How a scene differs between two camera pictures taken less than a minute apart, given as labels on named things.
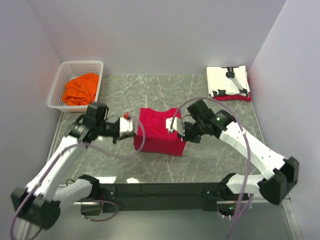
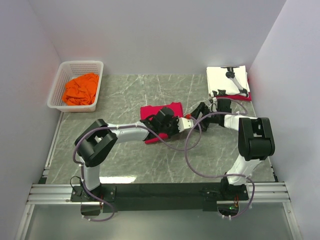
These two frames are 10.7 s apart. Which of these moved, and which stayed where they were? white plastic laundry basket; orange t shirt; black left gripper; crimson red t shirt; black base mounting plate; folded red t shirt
Moved: crimson red t shirt; black left gripper
Stayed: folded red t shirt; white plastic laundry basket; black base mounting plate; orange t shirt
